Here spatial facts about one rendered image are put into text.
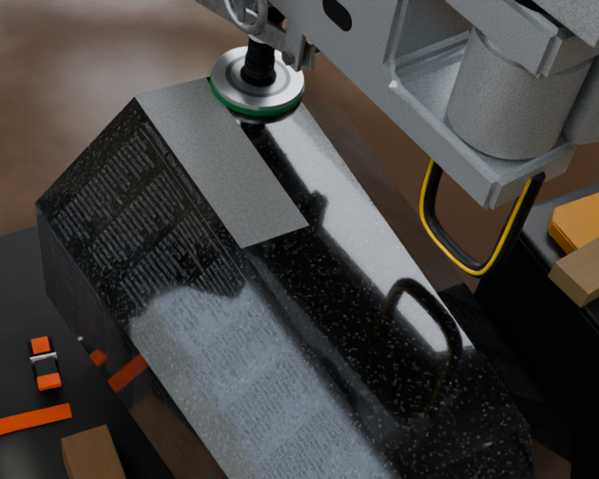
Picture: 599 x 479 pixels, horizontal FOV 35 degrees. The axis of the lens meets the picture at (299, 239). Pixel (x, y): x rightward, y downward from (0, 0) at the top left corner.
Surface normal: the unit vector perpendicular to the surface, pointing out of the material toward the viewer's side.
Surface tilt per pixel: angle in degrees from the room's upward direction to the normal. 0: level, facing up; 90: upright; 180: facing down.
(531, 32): 90
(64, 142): 0
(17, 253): 0
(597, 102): 90
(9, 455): 0
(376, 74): 90
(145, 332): 45
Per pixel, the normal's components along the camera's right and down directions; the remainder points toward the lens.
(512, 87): -0.39, 0.67
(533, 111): 0.07, 0.77
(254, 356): -0.50, -0.22
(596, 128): 0.29, 0.75
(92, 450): 0.12, -0.65
